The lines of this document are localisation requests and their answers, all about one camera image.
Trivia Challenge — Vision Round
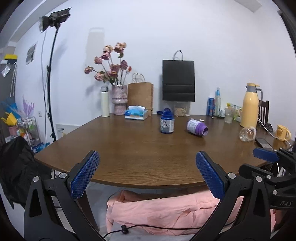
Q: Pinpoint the clear glass lying cup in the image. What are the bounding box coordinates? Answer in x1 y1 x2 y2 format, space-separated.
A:
239 126 256 142

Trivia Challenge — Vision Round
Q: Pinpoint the purple white lying cup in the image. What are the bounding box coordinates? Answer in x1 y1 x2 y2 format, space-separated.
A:
187 119 208 137

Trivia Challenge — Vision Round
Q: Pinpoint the black smartphone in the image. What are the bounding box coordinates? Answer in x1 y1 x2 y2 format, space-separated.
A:
255 138 273 150

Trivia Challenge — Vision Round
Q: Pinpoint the yellow mug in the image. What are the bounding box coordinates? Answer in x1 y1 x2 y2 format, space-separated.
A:
276 125 292 141

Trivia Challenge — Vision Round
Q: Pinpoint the pink blanket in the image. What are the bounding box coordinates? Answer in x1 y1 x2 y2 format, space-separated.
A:
106 190 277 237

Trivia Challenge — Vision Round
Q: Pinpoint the dark wooden chair back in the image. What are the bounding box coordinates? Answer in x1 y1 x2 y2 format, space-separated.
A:
258 100 269 127

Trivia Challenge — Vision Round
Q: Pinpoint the yellow thermos jug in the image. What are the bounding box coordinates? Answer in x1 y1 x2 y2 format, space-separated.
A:
240 83 263 128

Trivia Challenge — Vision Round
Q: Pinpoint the black garment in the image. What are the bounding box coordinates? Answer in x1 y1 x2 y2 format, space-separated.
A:
1 137 51 207

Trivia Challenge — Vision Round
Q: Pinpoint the clear glass tumbler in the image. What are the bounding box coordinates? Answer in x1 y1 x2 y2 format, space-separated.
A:
224 107 235 124

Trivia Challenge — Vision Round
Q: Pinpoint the clear spray bottle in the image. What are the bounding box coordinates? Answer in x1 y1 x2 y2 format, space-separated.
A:
214 87 221 117

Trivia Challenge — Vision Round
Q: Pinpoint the brown wooden table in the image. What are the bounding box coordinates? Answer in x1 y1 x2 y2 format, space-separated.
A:
33 113 296 189

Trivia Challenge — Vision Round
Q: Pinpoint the blue white supplement bottle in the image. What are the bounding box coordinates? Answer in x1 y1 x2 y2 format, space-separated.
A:
160 108 175 134

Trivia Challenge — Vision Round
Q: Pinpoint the clear jar with grains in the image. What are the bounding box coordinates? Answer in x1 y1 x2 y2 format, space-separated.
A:
174 102 190 117

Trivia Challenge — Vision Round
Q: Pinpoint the white thermos bottle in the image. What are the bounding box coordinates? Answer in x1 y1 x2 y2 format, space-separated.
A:
100 85 110 118

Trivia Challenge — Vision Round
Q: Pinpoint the blue tissue box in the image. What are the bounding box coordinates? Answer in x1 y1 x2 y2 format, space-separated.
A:
125 105 148 121

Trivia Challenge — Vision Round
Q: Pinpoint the pink marbled vase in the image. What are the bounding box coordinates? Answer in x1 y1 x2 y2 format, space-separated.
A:
111 85 127 115

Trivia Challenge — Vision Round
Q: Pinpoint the brown paper bag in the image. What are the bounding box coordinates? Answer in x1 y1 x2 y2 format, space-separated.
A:
127 73 154 116

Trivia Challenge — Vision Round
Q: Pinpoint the black paper bag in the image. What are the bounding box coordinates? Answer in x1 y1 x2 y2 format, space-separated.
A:
162 50 195 102

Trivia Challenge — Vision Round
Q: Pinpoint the dried pink flower bouquet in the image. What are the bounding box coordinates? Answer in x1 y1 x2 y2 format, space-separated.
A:
84 42 132 86

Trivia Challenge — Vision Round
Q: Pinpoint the black studio light stand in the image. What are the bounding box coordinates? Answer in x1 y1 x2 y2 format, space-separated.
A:
38 8 71 142

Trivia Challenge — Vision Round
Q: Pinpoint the white charging cable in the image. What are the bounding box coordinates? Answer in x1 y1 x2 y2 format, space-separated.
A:
257 115 293 149

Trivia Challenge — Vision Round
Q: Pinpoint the black cable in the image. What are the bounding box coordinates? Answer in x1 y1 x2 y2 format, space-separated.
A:
102 218 236 239

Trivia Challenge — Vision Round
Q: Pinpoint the wire rack with toys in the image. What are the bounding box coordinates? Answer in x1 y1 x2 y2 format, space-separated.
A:
18 116 41 147

